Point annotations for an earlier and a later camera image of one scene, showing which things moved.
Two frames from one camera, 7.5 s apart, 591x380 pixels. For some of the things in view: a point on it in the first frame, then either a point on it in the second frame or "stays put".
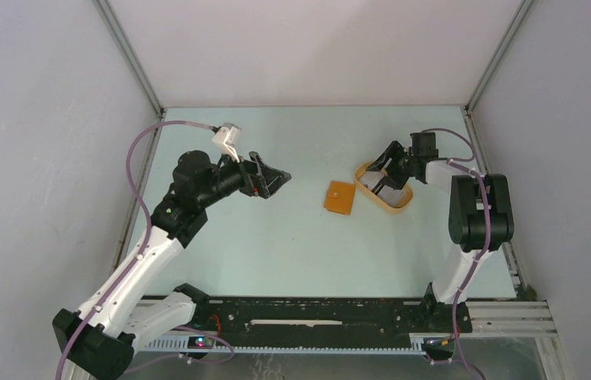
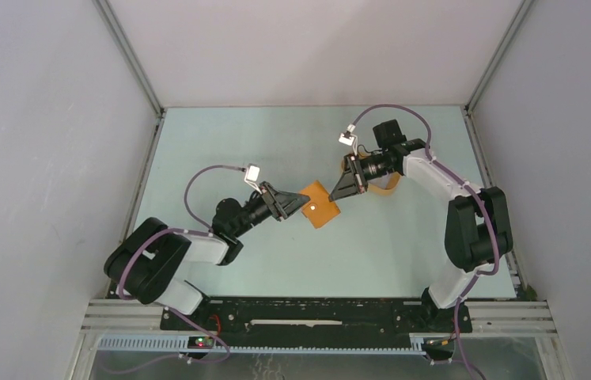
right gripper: x=394 y=150 → x=350 y=183
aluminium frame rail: x=529 y=318 stays put
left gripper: x=263 y=184 → x=282 y=204
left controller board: x=200 y=342 stays put
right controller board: x=438 y=344 stays put
